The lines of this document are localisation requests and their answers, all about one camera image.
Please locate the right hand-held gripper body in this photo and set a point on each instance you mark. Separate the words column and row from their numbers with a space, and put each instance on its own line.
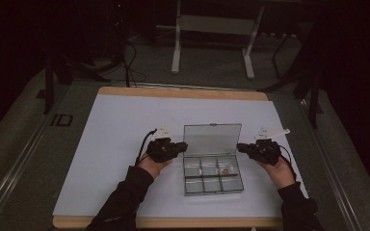
column 266, row 149

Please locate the clear plastic compartment box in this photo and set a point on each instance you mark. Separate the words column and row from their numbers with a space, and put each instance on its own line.
column 210, row 160

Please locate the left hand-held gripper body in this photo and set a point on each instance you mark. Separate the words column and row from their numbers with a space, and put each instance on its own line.
column 160, row 149

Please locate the metal floor rail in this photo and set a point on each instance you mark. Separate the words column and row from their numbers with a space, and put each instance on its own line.
column 330, row 166
column 19, row 166

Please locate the black tripod stand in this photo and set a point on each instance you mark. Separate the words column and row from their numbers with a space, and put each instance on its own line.
column 311, row 83
column 64, row 70

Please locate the white table sheet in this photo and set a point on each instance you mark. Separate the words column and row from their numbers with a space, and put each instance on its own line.
column 115, row 144

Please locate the small orange item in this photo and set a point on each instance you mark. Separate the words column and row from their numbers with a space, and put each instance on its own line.
column 225, row 171

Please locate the white metal stand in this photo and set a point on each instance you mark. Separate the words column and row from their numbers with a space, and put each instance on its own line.
column 215, row 25

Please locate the person's left hand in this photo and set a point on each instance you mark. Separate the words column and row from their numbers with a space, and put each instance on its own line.
column 152, row 166

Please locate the person's right hand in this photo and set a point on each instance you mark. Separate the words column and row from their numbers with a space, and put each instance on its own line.
column 279, row 174

